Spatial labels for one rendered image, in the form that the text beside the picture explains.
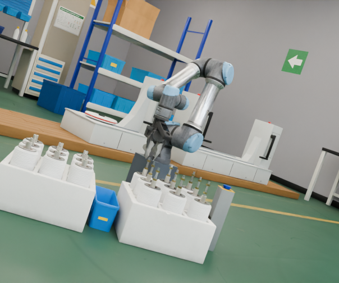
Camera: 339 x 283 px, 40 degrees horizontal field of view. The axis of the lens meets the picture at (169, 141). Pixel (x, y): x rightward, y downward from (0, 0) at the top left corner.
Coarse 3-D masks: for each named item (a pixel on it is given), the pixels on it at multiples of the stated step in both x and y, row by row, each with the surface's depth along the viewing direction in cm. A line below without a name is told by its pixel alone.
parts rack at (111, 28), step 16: (96, 16) 718; (112, 16) 678; (112, 32) 746; (128, 32) 696; (192, 32) 822; (208, 32) 796; (144, 48) 794; (160, 48) 741; (80, 64) 723; (128, 80) 720; (112, 112) 719
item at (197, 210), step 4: (192, 200) 207; (192, 204) 206; (196, 204) 205; (200, 204) 204; (204, 204) 205; (188, 208) 209; (192, 208) 206; (196, 208) 204; (200, 208) 204; (204, 208) 204; (208, 208) 206; (188, 212) 207; (192, 212) 205; (196, 212) 204; (200, 212) 204; (204, 212) 205; (208, 212) 206; (188, 216) 206; (192, 216) 205; (196, 216) 204; (200, 216) 204; (204, 216) 205; (200, 220) 205; (204, 220) 206
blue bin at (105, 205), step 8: (96, 192) 229; (104, 192) 230; (112, 192) 231; (96, 200) 201; (104, 200) 230; (112, 200) 225; (96, 208) 201; (104, 208) 202; (112, 208) 202; (88, 216) 215; (96, 216) 202; (104, 216) 202; (112, 216) 203; (96, 224) 202; (104, 224) 203
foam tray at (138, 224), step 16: (128, 192) 210; (128, 208) 198; (144, 208) 196; (160, 208) 200; (128, 224) 195; (144, 224) 197; (160, 224) 198; (176, 224) 200; (192, 224) 201; (208, 224) 203; (128, 240) 196; (144, 240) 198; (160, 240) 199; (176, 240) 201; (192, 240) 202; (208, 240) 204; (176, 256) 202; (192, 256) 203
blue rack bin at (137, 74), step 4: (132, 68) 781; (136, 68) 773; (132, 72) 780; (136, 72) 771; (140, 72) 763; (144, 72) 755; (148, 72) 746; (132, 76) 778; (136, 76) 769; (140, 76) 761; (144, 76) 753; (148, 76) 748; (152, 76) 753; (156, 76) 757; (160, 76) 761; (136, 80) 768; (140, 80) 759; (164, 80) 770
